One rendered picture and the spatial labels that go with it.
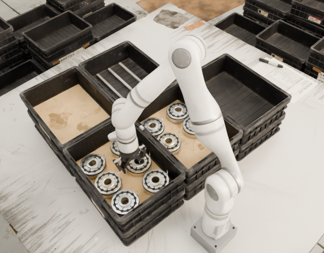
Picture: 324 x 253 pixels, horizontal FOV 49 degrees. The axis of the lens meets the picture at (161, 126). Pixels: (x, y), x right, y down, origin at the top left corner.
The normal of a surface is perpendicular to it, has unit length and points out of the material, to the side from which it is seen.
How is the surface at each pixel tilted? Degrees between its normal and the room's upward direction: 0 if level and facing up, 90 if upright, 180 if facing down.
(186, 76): 72
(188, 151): 0
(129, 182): 0
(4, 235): 0
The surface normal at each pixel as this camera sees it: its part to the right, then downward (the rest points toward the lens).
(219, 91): -0.04, -0.65
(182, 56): -0.33, 0.39
